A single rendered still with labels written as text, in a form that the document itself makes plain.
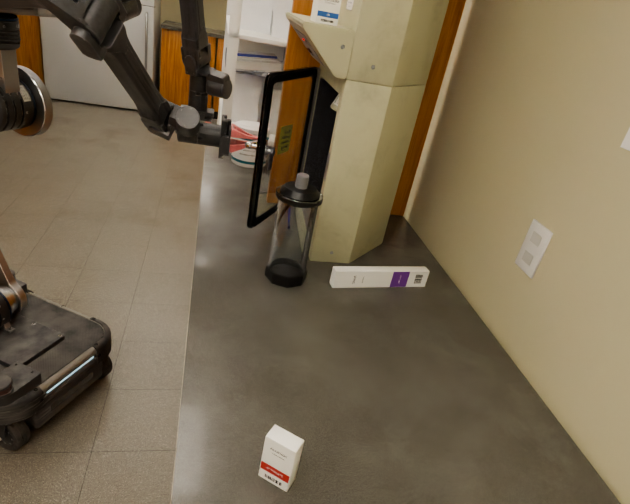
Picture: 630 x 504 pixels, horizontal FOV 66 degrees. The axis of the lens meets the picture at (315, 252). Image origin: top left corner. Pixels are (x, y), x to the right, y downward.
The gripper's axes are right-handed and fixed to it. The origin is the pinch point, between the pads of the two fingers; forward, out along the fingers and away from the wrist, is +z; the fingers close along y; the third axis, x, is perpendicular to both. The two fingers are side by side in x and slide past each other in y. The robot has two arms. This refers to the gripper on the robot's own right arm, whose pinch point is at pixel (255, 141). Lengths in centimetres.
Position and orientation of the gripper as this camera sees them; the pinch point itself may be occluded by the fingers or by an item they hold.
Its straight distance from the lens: 132.1
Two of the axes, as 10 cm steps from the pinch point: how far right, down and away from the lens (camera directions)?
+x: -1.6, -4.8, 8.7
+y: 1.9, -8.8, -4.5
